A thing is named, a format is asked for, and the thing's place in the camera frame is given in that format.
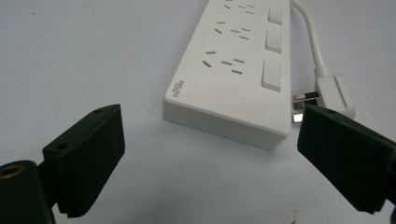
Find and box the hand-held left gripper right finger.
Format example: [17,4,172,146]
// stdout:
[296,104,396,215]

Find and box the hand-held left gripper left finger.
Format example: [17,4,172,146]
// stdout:
[36,104,126,218]

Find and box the white plug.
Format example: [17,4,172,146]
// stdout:
[291,73,356,123]

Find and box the white power strip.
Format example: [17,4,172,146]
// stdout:
[162,0,292,152]

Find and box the white power cable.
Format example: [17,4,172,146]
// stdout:
[290,0,331,78]

